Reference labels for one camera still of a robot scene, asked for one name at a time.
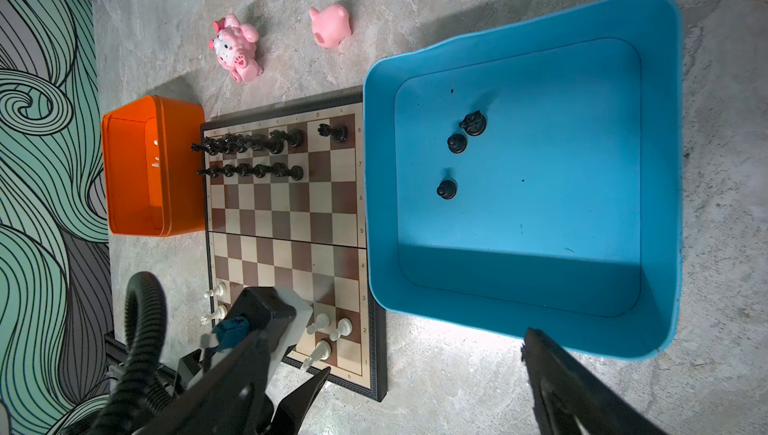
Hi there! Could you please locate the black knight in tray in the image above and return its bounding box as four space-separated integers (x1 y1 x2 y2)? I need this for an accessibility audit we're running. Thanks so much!
459 110 487 137

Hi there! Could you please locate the chess board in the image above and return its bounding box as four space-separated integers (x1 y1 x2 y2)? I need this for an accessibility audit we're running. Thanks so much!
200 88 387 401

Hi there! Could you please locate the blue plastic tray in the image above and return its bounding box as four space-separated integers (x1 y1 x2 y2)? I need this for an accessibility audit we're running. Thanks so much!
363 0 683 360

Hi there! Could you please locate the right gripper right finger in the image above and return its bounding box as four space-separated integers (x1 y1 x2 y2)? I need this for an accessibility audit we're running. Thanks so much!
521 328 663 434

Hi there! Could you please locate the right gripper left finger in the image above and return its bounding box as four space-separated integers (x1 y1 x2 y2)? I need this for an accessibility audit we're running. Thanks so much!
139 331 273 434

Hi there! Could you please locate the pink kitty toy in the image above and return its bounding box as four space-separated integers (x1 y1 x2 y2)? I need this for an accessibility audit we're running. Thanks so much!
208 14 263 83

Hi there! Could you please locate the black rook alone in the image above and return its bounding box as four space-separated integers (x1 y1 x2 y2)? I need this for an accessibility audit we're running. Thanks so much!
317 124 348 143

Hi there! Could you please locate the pink pig toy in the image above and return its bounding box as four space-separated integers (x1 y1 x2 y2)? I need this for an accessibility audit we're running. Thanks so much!
309 4 352 49

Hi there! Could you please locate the black pawn in tray lower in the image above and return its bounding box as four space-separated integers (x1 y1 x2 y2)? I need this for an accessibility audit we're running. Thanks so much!
436 179 458 200

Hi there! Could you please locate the orange plastic tray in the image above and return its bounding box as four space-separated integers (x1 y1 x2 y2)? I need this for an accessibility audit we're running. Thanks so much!
101 95 205 237

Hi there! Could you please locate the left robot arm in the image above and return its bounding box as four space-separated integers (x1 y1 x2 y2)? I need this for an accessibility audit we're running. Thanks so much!
63 272 330 434

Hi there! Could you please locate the black pawn in tray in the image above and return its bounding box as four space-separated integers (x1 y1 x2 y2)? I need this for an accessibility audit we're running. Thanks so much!
447 133 468 154
436 179 458 200

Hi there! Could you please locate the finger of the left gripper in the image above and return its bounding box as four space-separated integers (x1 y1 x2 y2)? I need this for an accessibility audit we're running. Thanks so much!
266 367 331 435

